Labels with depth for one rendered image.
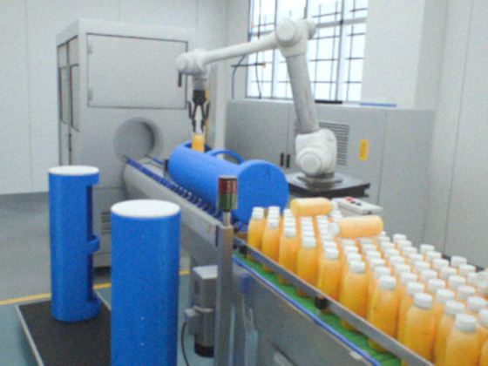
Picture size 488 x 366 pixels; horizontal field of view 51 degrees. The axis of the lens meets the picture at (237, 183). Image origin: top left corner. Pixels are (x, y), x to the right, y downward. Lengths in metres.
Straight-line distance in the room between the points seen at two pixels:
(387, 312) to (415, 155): 2.67
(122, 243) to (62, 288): 1.17
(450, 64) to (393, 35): 0.56
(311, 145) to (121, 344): 1.22
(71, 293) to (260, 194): 1.46
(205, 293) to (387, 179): 2.14
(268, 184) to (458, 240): 2.96
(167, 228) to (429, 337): 1.15
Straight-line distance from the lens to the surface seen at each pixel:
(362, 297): 1.43
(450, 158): 4.88
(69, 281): 3.17
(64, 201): 3.04
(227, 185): 1.57
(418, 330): 1.26
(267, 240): 1.79
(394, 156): 3.76
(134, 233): 2.04
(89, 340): 3.04
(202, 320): 1.96
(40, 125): 6.98
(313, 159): 2.43
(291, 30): 2.42
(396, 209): 3.87
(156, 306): 2.14
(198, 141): 2.82
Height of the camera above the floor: 1.52
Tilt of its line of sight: 10 degrees down
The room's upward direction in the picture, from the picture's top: 2 degrees clockwise
